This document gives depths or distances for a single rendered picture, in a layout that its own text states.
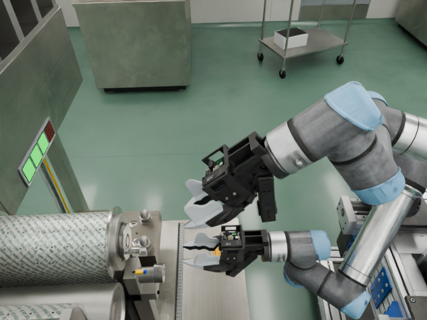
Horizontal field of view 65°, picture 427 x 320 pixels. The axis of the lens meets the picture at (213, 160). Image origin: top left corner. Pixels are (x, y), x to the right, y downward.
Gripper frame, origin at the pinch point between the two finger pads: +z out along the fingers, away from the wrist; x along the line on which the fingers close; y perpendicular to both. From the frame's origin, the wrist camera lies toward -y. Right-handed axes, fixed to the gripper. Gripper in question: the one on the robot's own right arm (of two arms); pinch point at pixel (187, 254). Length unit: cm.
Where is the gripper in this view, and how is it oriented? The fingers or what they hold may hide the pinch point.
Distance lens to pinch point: 88.6
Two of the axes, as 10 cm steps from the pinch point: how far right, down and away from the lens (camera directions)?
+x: 0.4, 6.7, -7.4
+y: -0.1, -7.4, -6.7
